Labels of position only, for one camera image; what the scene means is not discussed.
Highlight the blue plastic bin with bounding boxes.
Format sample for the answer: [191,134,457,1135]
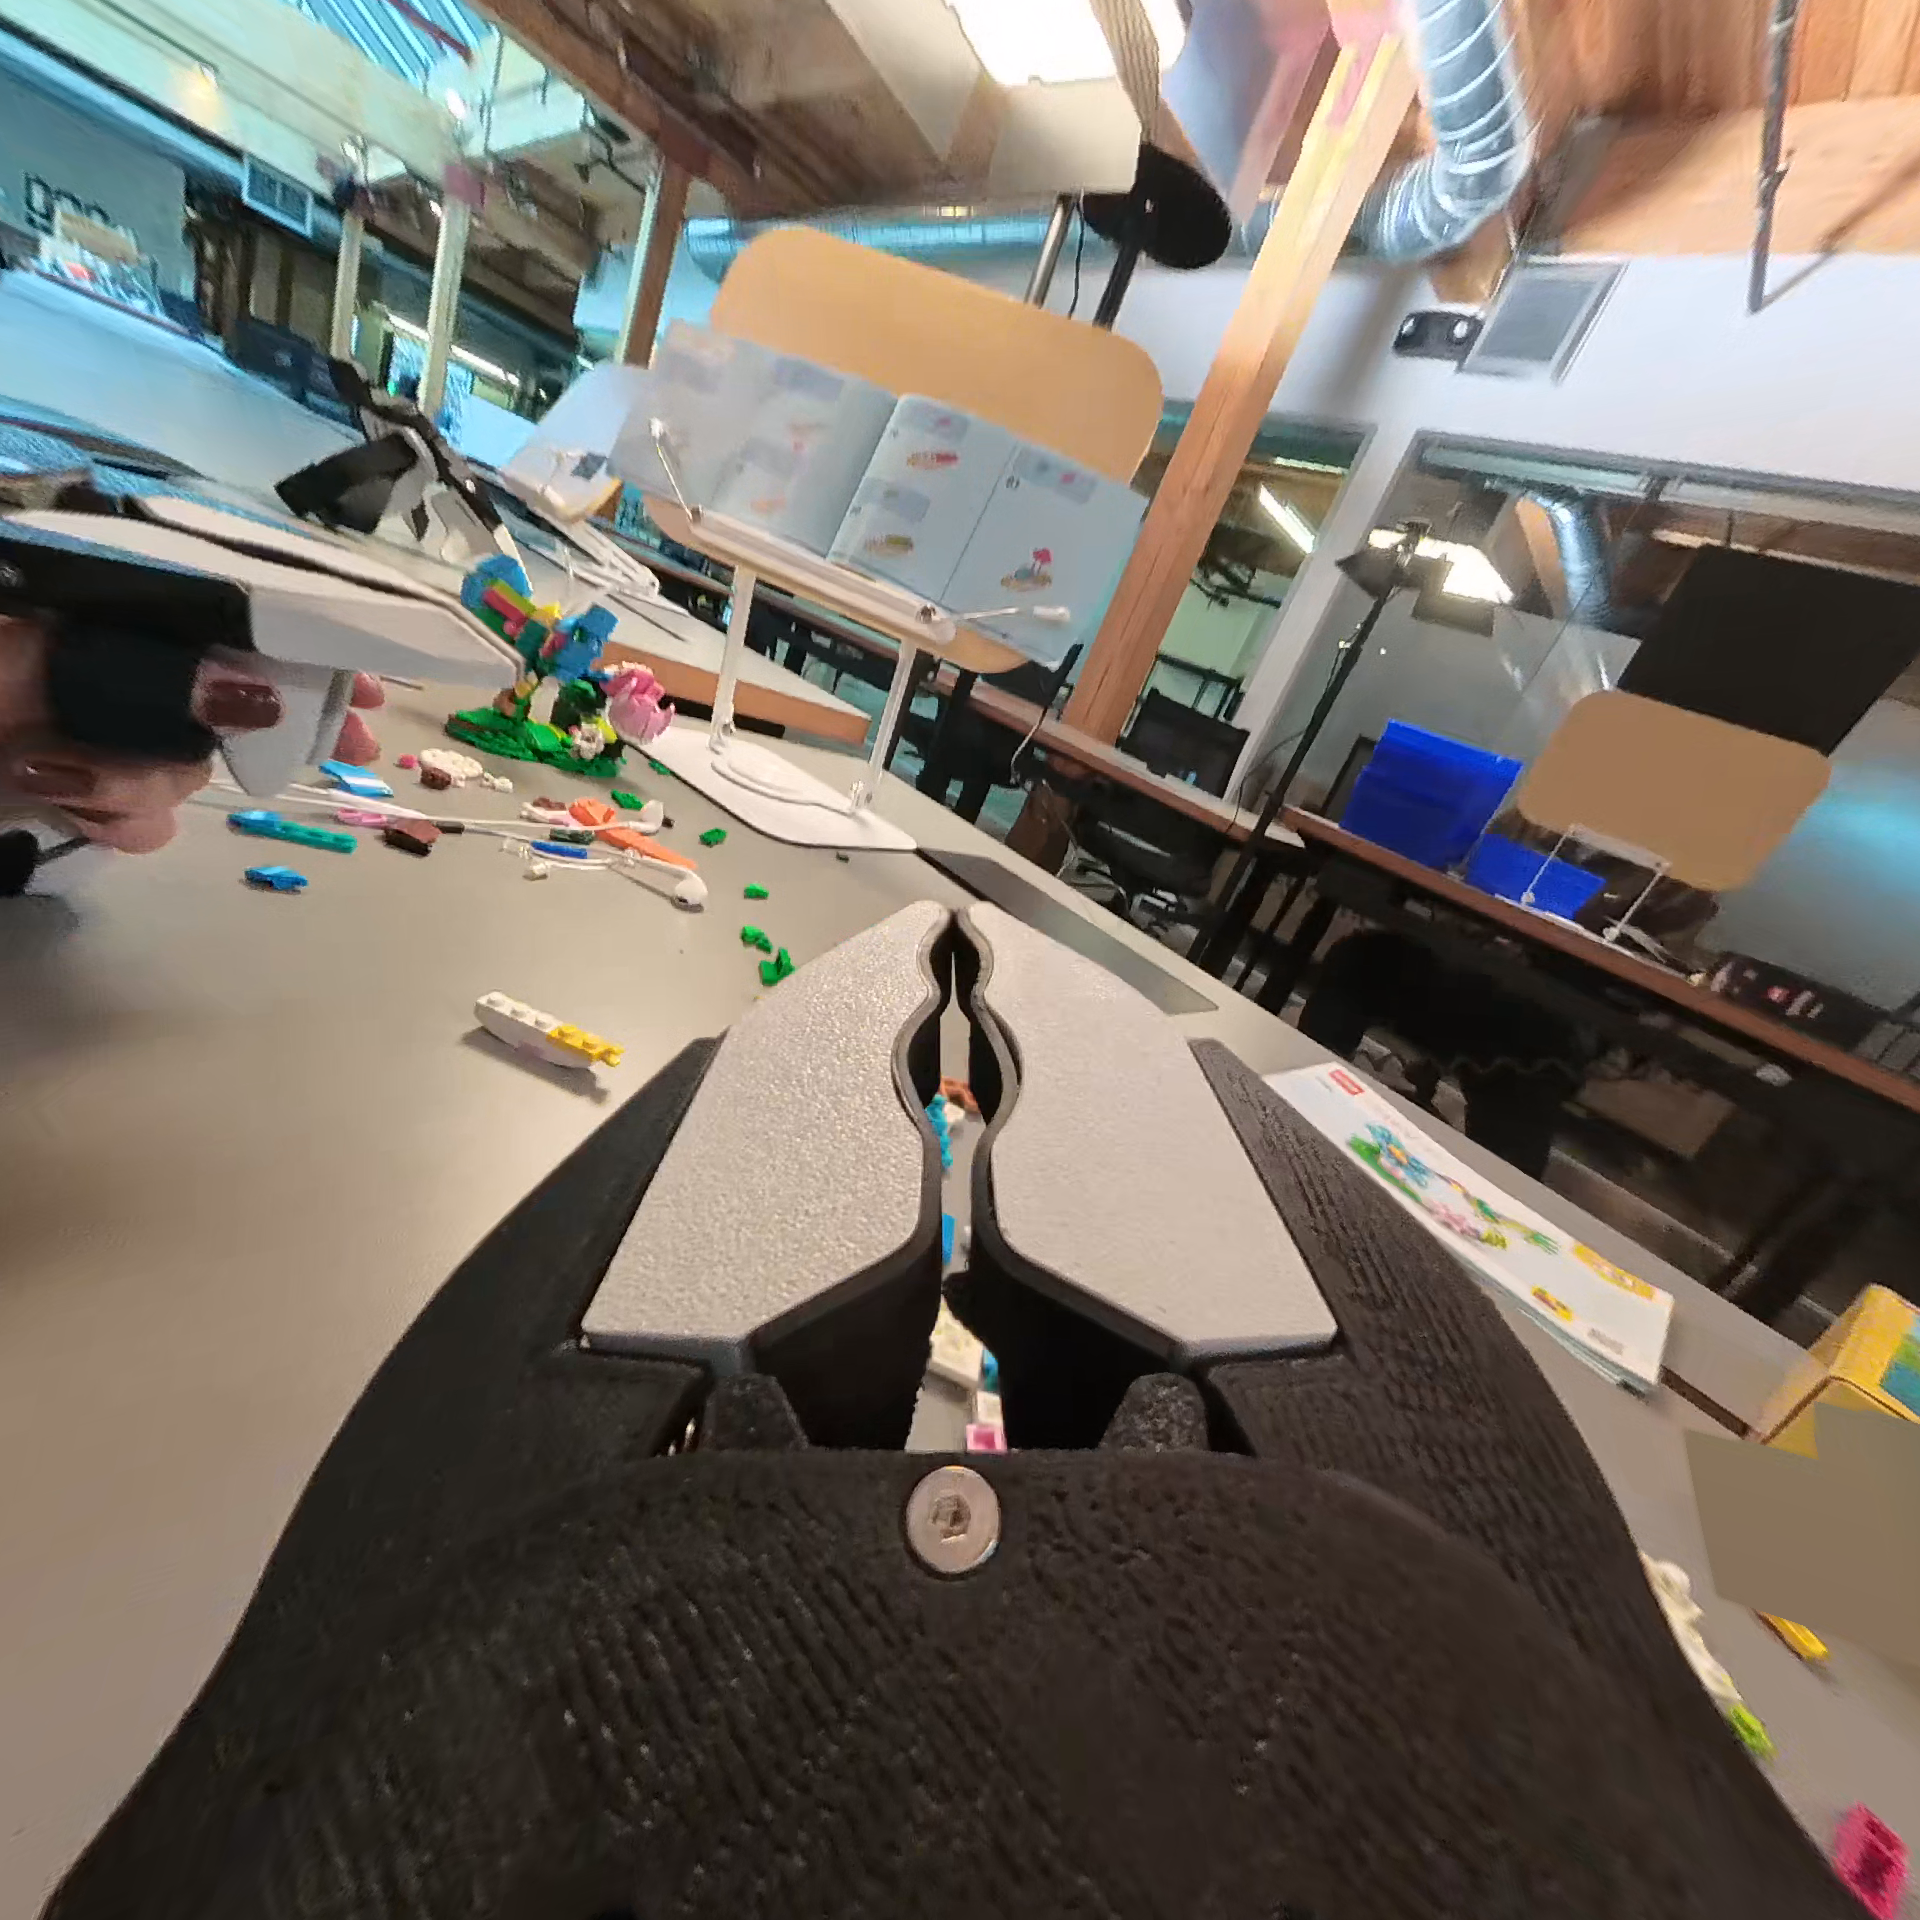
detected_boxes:
[1461,832,1609,920]

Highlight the yellow cardboard box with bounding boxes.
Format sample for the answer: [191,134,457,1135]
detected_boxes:
[1750,1281,1920,1460]

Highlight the clear acrylic book stand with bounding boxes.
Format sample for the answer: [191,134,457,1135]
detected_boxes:
[642,415,1076,856]

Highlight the studio light on tripod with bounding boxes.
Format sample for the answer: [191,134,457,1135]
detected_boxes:
[1197,517,1517,968]

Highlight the silver ventilation duct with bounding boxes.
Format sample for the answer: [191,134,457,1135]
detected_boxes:
[1370,0,1537,266]

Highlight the person's left hand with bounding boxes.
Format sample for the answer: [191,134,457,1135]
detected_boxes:
[0,617,389,856]

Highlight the colourful lego flower build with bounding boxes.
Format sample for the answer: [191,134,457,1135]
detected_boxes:
[446,551,681,778]

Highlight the clear plastic bag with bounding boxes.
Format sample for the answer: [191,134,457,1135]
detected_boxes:
[498,362,665,521]

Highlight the black screen panel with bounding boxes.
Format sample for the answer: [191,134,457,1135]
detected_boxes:
[1615,544,1920,756]

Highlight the open instruction booklet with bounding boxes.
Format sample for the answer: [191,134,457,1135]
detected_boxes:
[650,320,1153,664]

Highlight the white earphones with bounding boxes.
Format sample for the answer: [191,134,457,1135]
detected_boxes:
[516,838,710,911]

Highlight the long wooden table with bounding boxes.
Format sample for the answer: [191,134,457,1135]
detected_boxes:
[1286,807,1920,1119]

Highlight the stack of blue plastic bins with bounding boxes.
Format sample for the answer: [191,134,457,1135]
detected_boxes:
[1340,717,1526,876]

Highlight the small clear acrylic stand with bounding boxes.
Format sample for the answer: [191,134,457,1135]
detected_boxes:
[1523,823,1677,944]

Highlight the long orange lego piece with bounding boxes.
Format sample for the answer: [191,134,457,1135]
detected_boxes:
[566,794,702,876]

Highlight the wooden support post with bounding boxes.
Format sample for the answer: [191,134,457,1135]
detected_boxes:
[1053,40,1422,740]

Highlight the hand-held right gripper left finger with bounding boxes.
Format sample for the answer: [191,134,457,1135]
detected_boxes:
[583,901,962,1448]

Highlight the white and yellow lego assembly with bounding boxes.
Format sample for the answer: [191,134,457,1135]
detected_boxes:
[478,989,626,1072]

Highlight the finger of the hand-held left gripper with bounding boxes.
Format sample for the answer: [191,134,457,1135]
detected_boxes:
[0,506,470,617]
[245,594,521,687]

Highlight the closed lego instruction booklet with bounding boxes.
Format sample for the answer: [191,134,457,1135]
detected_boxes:
[1265,1060,1677,1392]

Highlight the wooden edged table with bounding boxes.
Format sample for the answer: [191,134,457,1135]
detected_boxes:
[596,608,875,748]

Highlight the black office chair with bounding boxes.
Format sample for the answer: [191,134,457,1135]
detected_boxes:
[1303,929,1579,1178]

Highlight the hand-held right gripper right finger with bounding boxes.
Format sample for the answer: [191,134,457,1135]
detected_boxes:
[958,901,1340,1448]

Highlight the black and white device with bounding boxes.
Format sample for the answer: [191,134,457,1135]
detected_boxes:
[277,393,521,580]

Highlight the black round object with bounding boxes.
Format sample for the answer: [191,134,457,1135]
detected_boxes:
[1076,142,1235,271]

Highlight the white air vent grille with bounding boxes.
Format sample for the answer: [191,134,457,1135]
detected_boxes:
[1459,254,1625,382]

